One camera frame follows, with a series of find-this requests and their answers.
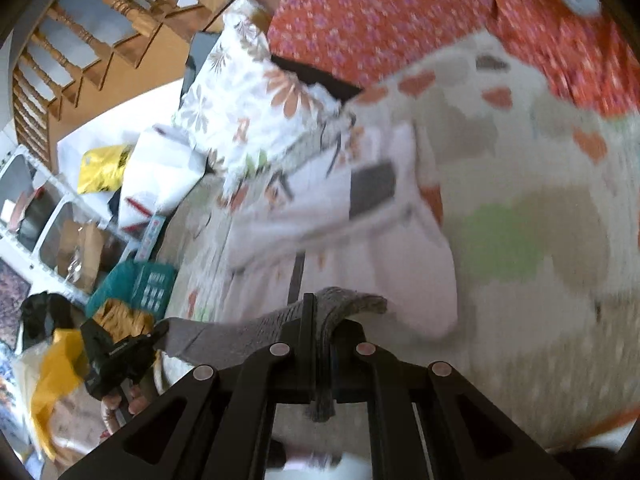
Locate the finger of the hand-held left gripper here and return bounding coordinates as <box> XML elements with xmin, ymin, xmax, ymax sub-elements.
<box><xmin>127</xmin><ymin>321</ymin><xmax>171</xmax><ymax>358</ymax></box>

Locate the patterned rug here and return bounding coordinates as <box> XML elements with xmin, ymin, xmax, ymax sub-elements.
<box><xmin>0</xmin><ymin>255</ymin><xmax>31</xmax><ymax>351</ymax></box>

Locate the floral white pillow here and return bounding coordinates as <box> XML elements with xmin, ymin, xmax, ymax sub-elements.
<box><xmin>172</xmin><ymin>0</ymin><xmax>361</xmax><ymax>211</ymax></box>

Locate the pale pink cloth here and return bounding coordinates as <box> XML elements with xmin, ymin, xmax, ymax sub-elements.
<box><xmin>220</xmin><ymin>125</ymin><xmax>461</xmax><ymax>341</ymax></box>

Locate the teal plastic basket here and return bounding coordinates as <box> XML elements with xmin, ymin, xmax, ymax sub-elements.
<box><xmin>85</xmin><ymin>260</ymin><xmax>178</xmax><ymax>321</ymax></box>

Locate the person's left hand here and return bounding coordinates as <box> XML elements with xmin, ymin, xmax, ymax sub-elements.
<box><xmin>100</xmin><ymin>384</ymin><xmax>151</xmax><ymax>436</ymax></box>

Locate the orange floral bed sheet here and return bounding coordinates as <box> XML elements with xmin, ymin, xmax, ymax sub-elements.
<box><xmin>267</xmin><ymin>0</ymin><xmax>501</xmax><ymax>96</ymax></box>

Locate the yellow plastic bag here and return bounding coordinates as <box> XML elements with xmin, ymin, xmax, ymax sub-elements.
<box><xmin>77</xmin><ymin>145</ymin><xmax>133</xmax><ymax>195</ymax></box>

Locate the wooden staircase banister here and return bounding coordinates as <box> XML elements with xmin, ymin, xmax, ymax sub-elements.
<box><xmin>10</xmin><ymin>0</ymin><xmax>301</xmax><ymax>171</ymax></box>

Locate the grey small cloth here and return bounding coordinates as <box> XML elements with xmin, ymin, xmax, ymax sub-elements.
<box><xmin>160</xmin><ymin>286</ymin><xmax>390</xmax><ymax>423</ymax></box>

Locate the black bag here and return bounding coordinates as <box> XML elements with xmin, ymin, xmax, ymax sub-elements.
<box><xmin>22</xmin><ymin>292</ymin><xmax>76</xmax><ymax>341</ymax></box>

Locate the white plastic bag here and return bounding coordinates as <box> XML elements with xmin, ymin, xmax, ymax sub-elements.
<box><xmin>117</xmin><ymin>124</ymin><xmax>208</xmax><ymax>233</ymax></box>

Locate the floral white bed sheet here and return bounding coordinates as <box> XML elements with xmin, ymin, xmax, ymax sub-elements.
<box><xmin>160</xmin><ymin>175</ymin><xmax>321</xmax><ymax>326</ymax></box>

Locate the white glass door cabinet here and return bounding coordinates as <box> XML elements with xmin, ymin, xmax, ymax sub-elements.
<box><xmin>0</xmin><ymin>142</ymin><xmax>136</xmax><ymax>301</ymax></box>

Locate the yellow cloth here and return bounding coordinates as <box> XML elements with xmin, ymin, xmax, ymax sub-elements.
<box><xmin>30</xmin><ymin>327</ymin><xmax>91</xmax><ymax>461</ymax></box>

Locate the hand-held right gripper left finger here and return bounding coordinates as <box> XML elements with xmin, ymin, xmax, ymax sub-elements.
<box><xmin>57</xmin><ymin>292</ymin><xmax>318</xmax><ymax>480</ymax></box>

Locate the heart print quilted blanket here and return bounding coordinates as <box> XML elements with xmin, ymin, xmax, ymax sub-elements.
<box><xmin>345</xmin><ymin>30</ymin><xmax>640</xmax><ymax>456</ymax></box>

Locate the mustard patterned cloth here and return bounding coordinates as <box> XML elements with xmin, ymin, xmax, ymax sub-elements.
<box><xmin>95</xmin><ymin>300</ymin><xmax>153</xmax><ymax>336</ymax></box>

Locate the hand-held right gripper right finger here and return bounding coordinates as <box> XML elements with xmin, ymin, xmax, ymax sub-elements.
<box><xmin>330</xmin><ymin>320</ymin><xmax>576</xmax><ymax>480</ymax></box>

